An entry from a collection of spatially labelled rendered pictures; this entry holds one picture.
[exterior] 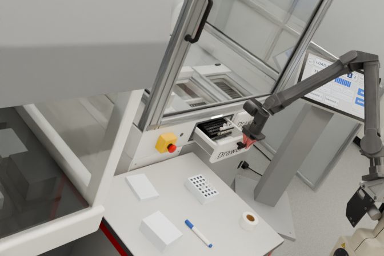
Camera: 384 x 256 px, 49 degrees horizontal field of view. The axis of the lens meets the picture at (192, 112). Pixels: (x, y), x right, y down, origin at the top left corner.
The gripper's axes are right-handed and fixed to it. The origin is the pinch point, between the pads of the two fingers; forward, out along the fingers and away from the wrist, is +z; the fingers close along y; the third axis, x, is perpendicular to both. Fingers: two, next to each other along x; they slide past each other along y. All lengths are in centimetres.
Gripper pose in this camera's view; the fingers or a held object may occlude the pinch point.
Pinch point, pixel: (246, 146)
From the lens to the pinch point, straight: 197.7
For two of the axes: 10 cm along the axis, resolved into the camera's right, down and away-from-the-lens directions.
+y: -6.5, -5.7, 4.9
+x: -6.7, 1.3, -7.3
